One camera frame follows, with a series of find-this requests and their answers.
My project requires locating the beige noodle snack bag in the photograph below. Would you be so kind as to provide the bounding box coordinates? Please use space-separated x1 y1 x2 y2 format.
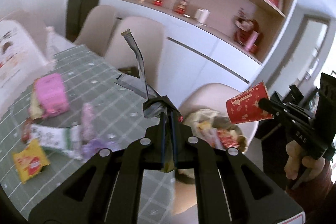
29 89 44 120

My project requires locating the red paper cup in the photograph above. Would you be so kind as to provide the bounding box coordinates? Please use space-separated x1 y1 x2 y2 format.
226 82 273 124

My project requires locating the yellowish trash bag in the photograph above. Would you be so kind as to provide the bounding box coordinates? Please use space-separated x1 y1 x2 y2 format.
183 109 248 152

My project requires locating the beige chair far left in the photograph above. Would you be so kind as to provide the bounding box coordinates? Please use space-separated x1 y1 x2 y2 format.
74 5 117 56

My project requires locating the yellow snack wrapper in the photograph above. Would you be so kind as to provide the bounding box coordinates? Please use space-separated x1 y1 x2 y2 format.
13 139 50 184

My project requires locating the beige chair middle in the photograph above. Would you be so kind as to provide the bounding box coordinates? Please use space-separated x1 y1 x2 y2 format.
104 16 166 89

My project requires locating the red brown snack bag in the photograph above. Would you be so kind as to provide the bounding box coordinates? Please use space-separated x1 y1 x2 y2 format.
21 118 33 143

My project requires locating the dark foil wrapper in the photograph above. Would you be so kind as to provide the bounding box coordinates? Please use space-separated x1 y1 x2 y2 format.
114 28 185 173

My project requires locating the purple plastic carriage toy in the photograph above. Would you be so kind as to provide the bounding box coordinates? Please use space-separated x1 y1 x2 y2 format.
81 139 122 161

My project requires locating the green checkered tablecloth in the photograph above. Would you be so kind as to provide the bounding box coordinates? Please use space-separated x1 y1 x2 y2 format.
1 46 175 223

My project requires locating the green white snack bag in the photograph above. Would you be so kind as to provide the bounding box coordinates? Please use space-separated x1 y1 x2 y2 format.
27 124 83 160

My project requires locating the person right hand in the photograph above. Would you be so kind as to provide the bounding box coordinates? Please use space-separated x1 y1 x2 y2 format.
284 140 326 181

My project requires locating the beige chair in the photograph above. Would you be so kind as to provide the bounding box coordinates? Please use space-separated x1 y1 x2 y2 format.
179 83 263 166
74 5 117 56
104 16 166 89

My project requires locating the pink candy wrapper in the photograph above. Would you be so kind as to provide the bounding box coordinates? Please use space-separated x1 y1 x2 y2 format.
81 103 95 142

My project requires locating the beige chair near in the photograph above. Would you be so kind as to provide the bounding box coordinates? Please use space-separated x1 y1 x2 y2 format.
179 83 263 166

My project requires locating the white cartoon food cover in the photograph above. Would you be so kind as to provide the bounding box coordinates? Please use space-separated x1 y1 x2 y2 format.
1 20 54 115

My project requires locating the red figurine right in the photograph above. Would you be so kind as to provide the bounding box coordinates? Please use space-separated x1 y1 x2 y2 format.
174 0 188 15

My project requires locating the pink plastic box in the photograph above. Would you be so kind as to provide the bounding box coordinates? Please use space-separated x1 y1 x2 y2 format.
34 73 70 118

